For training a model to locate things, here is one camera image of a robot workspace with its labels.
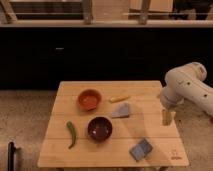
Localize red orange bowl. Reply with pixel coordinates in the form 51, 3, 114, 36
77, 89, 102, 111

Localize black object on floor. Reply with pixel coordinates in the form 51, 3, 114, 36
7, 142, 16, 171

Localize grey folded cloth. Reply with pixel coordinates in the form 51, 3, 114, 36
111, 103, 130, 118

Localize green chili pepper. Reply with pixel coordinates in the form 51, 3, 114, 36
66, 121, 77, 149

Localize wooden shelf frame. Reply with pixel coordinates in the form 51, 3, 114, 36
0, 0, 213, 28

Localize wooden folding table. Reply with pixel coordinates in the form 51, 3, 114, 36
38, 81, 189, 168

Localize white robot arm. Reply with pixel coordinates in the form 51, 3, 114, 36
160, 62, 213, 120

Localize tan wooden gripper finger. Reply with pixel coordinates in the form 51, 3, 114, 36
162, 109, 176, 126

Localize dark maroon bowl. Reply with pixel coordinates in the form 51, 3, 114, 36
87, 117, 113, 143

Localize blue grey sponge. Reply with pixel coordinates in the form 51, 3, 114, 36
129, 138, 153, 162

